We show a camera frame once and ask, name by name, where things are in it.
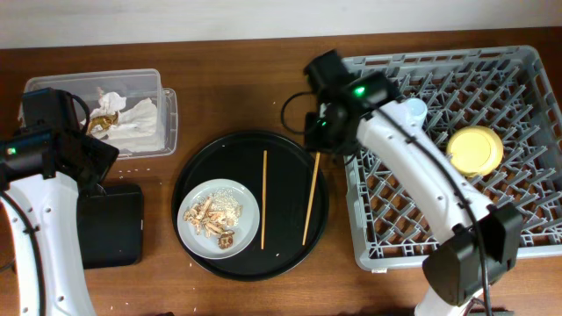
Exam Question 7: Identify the food scraps on plate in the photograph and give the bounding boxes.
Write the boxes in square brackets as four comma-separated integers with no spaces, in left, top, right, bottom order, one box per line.
[183,189,243,250]

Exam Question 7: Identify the yellow bowl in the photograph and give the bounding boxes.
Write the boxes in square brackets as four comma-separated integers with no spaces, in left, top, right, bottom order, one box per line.
[446,126,504,177]

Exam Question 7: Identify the grey dishwasher rack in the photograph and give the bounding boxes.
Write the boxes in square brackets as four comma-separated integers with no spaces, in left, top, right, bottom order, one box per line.
[344,46,561,272]

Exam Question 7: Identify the black rectangular tray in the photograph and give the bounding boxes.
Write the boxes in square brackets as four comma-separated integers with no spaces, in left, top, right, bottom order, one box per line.
[77,183,144,269]

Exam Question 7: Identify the blue cup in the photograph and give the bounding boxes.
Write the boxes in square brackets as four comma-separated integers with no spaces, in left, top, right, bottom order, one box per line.
[405,97,428,128]

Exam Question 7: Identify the white tissue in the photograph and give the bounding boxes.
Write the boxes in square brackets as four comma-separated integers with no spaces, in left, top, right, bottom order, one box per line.
[90,87,126,125]
[101,98,164,153]

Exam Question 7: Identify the clear plastic waste bin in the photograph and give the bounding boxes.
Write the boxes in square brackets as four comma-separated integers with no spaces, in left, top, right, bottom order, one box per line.
[24,68,178,160]

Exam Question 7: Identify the round black serving tray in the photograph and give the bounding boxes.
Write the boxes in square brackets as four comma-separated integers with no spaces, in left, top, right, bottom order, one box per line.
[171,131,329,281]

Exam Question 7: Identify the wooden chopstick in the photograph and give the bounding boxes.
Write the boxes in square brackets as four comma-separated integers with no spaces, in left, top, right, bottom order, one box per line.
[260,150,268,250]
[301,152,321,246]

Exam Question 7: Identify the gold snack wrapper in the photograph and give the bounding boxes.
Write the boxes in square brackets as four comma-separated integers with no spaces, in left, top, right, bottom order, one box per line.
[86,111,119,135]

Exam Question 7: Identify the grey plate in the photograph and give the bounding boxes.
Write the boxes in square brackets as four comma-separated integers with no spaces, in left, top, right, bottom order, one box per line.
[172,179,260,260]

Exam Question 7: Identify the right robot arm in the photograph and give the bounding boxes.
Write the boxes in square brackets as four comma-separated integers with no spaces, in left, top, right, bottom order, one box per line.
[304,50,522,315]

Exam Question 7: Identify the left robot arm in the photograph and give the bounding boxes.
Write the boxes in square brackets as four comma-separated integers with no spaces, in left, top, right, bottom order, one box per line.
[1,88,119,315]

